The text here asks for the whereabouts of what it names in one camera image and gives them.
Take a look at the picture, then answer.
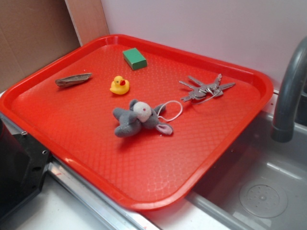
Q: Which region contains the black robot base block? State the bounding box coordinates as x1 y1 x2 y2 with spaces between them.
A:
0 121 51 222

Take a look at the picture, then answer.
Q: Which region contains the yellow rubber duck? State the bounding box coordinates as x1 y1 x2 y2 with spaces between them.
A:
110 76 130 95

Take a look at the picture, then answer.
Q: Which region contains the red plastic tray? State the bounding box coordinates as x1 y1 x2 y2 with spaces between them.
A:
0 35 273 211

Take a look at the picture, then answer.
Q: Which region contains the grey plush elephant toy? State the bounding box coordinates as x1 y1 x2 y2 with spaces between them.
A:
113 99 173 138

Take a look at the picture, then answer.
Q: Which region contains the bunch of silver keys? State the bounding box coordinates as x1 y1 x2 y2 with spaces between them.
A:
179 74 236 104

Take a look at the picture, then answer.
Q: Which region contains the green rectangular block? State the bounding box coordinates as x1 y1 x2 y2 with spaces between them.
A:
123 48 148 70

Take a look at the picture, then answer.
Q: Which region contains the grey toy sink basin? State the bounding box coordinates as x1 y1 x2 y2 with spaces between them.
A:
187 112 307 230

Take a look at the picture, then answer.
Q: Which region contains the grey toy faucet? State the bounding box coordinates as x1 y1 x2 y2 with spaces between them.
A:
271 38 307 143

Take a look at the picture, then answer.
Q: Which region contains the brown cardboard panel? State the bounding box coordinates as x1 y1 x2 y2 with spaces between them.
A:
0 0 109 92

